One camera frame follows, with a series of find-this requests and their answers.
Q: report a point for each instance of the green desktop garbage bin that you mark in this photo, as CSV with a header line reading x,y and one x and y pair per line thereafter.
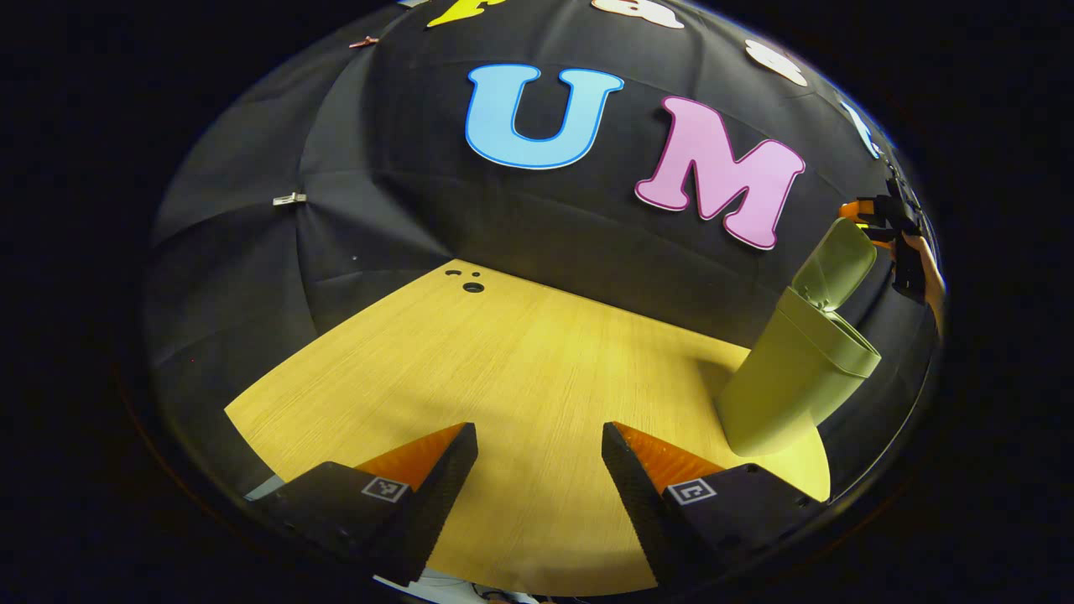
x,y
789,377

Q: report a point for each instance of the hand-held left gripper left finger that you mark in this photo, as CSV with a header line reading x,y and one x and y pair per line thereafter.
x,y
445,478

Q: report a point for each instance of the copper metal clip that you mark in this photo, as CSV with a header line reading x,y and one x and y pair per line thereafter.
x,y
364,41

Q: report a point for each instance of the wooden desktop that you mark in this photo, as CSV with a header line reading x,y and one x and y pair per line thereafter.
x,y
503,394

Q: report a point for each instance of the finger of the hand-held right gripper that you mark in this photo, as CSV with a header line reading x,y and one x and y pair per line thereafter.
x,y
856,210

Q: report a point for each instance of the white metal clip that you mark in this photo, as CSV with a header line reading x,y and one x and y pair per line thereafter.
x,y
289,199

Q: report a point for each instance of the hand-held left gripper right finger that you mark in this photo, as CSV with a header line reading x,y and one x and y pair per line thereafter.
x,y
633,486

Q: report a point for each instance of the black backdrop cloth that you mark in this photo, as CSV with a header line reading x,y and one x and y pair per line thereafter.
x,y
419,210

